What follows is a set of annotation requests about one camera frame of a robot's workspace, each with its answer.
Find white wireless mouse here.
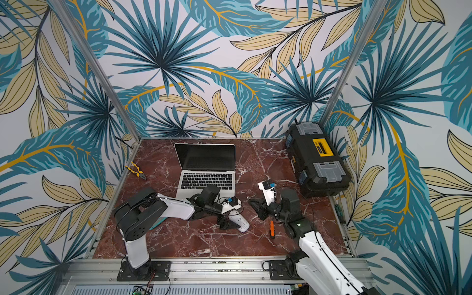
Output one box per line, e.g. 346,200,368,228
229,215,250,232

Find silver laptop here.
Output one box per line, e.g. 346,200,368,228
174,143,236,200

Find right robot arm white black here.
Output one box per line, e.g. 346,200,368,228
248,189,379,295

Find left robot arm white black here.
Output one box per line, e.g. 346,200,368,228
113,184,248,277

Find teal utility knife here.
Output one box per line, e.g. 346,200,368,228
150,217,167,231

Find black toolbox yellow label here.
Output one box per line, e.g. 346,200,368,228
285,122,352,198

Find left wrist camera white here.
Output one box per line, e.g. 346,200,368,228
220,197,242,216

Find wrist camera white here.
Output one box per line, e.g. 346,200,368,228
220,197,242,216
258,179,276,206

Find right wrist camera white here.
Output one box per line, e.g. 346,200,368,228
258,179,276,206

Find orange handle screwdriver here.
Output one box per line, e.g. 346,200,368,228
269,220,275,239

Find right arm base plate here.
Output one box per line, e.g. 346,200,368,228
263,260,301,281

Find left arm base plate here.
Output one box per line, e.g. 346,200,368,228
117,260,172,281

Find yellow handle pliers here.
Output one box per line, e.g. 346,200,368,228
125,162,147,180

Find aluminium front rail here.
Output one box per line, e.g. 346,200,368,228
55,256,377,295

